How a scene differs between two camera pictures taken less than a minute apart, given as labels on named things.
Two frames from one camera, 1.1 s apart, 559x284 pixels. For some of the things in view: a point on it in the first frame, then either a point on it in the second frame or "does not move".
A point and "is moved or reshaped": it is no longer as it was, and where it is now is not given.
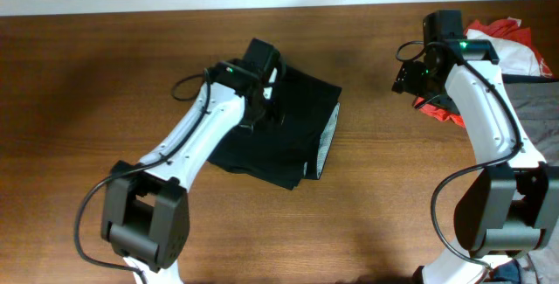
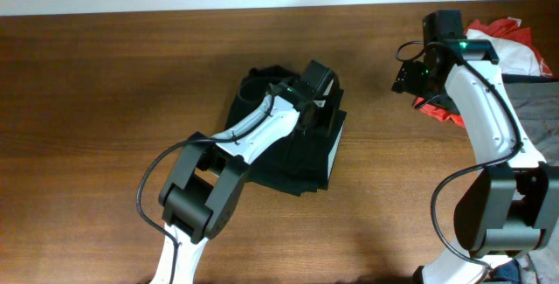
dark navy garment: (509, 79) does not move
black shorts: (293, 145) is moved or reshaped
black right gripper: (407, 78) does not move
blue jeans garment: (508, 271) does not move
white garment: (514, 58) does not move
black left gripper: (269, 114) → (321, 126)
